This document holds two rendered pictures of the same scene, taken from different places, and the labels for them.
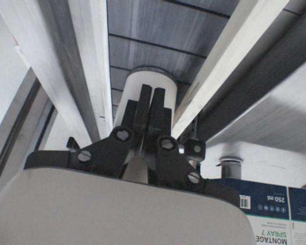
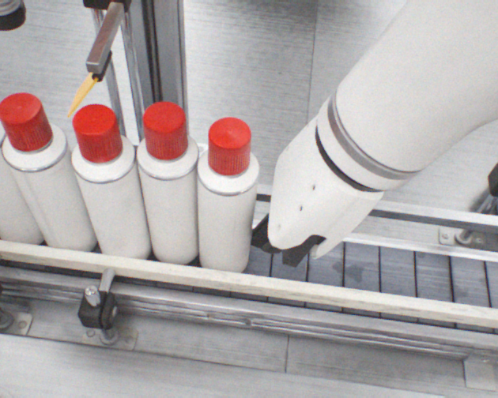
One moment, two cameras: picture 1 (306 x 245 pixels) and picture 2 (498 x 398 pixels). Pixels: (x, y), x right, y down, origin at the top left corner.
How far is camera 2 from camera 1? 0.51 m
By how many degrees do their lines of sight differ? 71
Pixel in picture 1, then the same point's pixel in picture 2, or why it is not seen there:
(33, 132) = not seen: hidden behind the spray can
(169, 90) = (242, 267)
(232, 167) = not seen: outside the picture
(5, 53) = (193, 128)
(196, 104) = (255, 279)
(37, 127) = not seen: hidden behind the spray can
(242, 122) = (167, 366)
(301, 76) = (268, 377)
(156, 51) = (265, 261)
